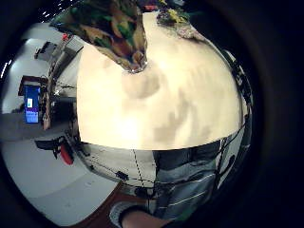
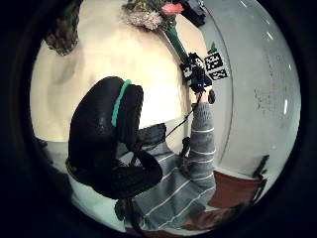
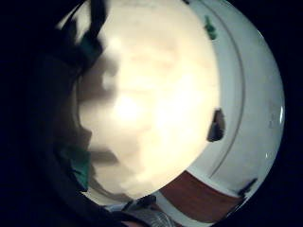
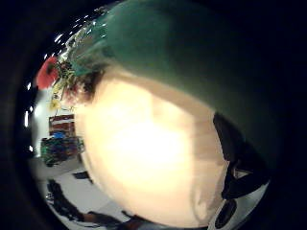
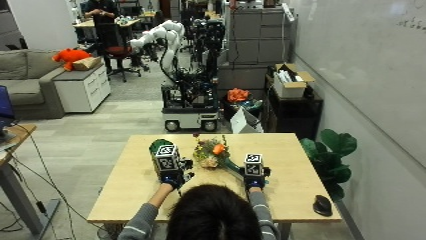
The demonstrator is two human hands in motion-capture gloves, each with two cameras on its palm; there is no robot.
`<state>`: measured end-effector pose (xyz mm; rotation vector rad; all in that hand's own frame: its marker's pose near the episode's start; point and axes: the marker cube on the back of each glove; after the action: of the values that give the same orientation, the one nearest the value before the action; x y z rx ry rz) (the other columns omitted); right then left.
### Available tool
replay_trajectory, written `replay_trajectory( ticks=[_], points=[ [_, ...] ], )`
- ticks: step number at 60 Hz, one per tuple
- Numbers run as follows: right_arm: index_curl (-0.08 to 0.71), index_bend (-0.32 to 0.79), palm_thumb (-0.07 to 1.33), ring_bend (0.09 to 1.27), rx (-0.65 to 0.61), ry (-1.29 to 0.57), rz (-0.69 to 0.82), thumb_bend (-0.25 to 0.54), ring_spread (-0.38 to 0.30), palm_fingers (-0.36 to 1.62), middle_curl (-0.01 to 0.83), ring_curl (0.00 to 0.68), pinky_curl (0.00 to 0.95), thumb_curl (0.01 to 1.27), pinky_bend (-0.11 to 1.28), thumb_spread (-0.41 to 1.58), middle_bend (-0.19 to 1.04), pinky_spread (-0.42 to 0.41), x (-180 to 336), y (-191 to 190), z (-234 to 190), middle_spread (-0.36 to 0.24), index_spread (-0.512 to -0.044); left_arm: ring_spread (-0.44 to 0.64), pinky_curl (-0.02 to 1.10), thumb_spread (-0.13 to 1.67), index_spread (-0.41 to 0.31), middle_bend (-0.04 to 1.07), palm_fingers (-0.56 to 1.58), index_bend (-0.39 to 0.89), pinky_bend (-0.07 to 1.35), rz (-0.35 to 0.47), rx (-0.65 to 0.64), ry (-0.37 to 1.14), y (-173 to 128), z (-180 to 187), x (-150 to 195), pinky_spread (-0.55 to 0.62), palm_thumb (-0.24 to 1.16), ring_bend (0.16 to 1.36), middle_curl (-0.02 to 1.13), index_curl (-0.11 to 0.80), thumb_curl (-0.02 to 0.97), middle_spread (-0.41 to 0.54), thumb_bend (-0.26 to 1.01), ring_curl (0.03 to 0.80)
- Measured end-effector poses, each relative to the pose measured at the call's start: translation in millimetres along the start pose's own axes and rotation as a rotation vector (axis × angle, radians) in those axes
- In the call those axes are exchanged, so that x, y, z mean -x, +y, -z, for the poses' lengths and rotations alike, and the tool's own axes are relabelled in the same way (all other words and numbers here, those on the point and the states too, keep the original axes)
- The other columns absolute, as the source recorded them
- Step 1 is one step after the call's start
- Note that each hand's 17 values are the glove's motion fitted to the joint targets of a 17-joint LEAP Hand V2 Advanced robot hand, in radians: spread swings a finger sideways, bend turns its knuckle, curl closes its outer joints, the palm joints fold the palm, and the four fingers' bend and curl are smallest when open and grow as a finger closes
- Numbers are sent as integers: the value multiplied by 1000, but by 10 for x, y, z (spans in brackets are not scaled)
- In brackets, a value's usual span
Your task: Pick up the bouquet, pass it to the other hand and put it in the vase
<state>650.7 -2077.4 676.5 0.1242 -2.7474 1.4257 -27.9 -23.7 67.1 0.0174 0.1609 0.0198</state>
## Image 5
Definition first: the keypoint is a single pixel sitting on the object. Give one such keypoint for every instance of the person's left hand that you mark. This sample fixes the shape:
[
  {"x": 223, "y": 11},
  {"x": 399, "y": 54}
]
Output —
[{"x": 174, "y": 178}]

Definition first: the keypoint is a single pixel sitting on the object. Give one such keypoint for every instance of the person's right hand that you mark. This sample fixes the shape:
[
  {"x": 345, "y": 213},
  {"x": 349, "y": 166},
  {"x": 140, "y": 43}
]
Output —
[{"x": 255, "y": 181}]

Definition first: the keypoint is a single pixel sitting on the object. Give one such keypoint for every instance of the flower bouquet with orange bloom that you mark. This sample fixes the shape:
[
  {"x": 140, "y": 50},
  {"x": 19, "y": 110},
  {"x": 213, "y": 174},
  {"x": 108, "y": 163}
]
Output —
[{"x": 212, "y": 153}]

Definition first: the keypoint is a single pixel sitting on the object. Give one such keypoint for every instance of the green vase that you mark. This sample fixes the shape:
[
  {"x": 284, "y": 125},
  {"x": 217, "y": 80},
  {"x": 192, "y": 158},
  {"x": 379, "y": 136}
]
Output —
[{"x": 158, "y": 144}]

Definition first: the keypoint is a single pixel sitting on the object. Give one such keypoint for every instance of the white marker cube left glove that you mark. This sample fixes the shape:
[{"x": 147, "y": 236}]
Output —
[{"x": 167, "y": 156}]

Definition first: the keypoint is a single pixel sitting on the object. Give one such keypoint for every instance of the white marker cube glove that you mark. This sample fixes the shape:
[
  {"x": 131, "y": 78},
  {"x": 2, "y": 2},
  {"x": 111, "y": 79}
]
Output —
[
  {"x": 253, "y": 164},
  {"x": 167, "y": 156}
]

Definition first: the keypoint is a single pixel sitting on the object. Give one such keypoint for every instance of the white marker cube right glove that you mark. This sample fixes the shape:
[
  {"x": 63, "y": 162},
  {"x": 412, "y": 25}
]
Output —
[{"x": 253, "y": 164}]

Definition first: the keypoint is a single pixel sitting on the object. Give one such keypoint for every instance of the light wooden table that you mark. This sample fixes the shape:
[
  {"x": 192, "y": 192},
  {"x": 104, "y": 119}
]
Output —
[{"x": 128, "y": 196}]

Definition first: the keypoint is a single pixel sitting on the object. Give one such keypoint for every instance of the white paper bag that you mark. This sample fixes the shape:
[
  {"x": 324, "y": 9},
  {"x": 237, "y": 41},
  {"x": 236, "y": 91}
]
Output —
[{"x": 244, "y": 122}]

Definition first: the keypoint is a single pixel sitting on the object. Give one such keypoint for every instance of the orange flower bunch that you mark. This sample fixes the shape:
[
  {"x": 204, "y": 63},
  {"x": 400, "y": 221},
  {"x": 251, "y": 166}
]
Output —
[{"x": 237, "y": 95}]

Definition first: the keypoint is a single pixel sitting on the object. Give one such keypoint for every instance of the black shelf unit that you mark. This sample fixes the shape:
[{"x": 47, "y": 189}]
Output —
[{"x": 293, "y": 115}]

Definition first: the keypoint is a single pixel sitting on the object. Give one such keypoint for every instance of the green leafy potted plant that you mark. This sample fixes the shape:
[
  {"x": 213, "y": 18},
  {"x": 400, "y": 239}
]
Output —
[{"x": 331, "y": 160}]

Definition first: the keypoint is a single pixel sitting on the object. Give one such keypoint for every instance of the black computer mouse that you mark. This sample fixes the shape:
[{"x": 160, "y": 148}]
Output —
[{"x": 323, "y": 205}]

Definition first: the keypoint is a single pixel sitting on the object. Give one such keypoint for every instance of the white drawer cabinet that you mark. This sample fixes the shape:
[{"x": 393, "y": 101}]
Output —
[{"x": 84, "y": 88}]

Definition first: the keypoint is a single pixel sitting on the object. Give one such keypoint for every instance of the open cardboard box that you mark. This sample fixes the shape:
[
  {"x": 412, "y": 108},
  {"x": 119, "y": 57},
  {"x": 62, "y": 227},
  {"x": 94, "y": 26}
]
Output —
[{"x": 291, "y": 81}]

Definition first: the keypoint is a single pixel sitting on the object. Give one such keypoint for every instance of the black robot equipment rack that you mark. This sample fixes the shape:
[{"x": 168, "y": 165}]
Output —
[{"x": 212, "y": 43}]

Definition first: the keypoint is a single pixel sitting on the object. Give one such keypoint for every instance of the brown paper bag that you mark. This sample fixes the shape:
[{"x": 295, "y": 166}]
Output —
[{"x": 87, "y": 63}]

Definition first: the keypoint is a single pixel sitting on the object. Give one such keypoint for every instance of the black office chair red seat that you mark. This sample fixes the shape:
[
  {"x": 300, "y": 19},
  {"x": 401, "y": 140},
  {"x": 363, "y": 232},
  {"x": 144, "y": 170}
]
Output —
[{"x": 116, "y": 46}]

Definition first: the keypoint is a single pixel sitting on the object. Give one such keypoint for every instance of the wooden side desk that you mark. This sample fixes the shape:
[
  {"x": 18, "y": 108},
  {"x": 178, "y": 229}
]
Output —
[{"x": 14, "y": 160}]

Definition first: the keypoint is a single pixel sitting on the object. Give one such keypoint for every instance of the grey metal cabinets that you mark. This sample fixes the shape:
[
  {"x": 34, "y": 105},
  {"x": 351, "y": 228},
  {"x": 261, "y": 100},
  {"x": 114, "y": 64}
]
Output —
[{"x": 260, "y": 38}]

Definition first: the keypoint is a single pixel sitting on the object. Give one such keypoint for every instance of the orange plush toy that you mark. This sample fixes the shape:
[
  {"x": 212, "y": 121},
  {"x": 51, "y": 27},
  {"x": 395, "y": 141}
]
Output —
[{"x": 68, "y": 56}]

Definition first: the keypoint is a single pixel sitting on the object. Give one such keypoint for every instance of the grey sofa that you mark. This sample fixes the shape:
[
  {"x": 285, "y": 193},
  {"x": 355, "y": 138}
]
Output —
[{"x": 24, "y": 80}]

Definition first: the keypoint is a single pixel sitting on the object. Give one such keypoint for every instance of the blue laptop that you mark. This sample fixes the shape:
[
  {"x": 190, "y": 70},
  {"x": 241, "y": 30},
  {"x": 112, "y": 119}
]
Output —
[{"x": 6, "y": 105}]

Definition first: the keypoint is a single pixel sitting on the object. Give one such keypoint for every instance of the wooden background desk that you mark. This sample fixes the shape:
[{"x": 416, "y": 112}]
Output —
[{"x": 108, "y": 24}]

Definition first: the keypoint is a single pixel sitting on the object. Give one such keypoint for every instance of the white wall board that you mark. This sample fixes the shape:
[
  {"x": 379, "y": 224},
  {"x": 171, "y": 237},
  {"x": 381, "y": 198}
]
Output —
[{"x": 368, "y": 66}]

